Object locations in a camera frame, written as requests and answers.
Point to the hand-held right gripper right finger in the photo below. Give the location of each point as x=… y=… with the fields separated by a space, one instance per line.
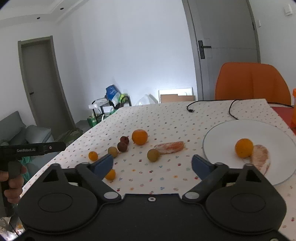
x=200 y=166

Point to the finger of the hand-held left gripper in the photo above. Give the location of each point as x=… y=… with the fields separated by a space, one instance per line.
x=55 y=146

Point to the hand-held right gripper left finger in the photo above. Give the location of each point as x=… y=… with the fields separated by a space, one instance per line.
x=104 y=165

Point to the dark red fruit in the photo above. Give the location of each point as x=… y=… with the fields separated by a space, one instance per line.
x=122 y=146
x=124 y=139

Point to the white round plate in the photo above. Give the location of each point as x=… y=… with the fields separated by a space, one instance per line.
x=222 y=139

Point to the orange peeled citrus segment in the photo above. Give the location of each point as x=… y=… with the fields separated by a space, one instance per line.
x=170 y=147

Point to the orange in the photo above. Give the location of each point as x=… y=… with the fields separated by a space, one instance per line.
x=139 y=137
x=244 y=148

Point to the pale peeled citrus segment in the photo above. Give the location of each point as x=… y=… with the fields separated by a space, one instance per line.
x=261 y=160

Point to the person's left hand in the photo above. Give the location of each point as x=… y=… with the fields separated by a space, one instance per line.
x=13 y=191

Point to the small orange kumquat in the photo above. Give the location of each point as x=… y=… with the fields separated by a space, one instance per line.
x=93 y=156
x=111 y=175

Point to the green cloth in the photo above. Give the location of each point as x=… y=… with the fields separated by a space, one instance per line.
x=26 y=162

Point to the round green-brown fruit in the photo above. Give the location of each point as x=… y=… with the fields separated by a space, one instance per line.
x=153 y=155
x=112 y=151

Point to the grey sofa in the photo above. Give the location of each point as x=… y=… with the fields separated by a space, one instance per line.
x=13 y=129

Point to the green bag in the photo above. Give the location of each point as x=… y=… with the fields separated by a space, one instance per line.
x=92 y=121

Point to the dotted white tablecloth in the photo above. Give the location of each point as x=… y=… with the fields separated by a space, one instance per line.
x=161 y=115

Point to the grey-framed interior door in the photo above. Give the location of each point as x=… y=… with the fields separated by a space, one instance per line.
x=44 y=81

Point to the cardboard and white board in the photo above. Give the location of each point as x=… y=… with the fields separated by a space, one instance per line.
x=175 y=96

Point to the white plastic bag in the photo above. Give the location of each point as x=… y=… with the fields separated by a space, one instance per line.
x=148 y=99

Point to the red printed mat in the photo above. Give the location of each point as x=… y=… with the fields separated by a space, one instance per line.
x=283 y=113

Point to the orange chair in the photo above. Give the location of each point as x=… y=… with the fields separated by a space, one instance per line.
x=252 y=81

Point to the orange-lidded plastic jar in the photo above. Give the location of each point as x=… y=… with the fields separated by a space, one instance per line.
x=294 y=104

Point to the grey door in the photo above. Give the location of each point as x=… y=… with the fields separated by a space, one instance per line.
x=226 y=30

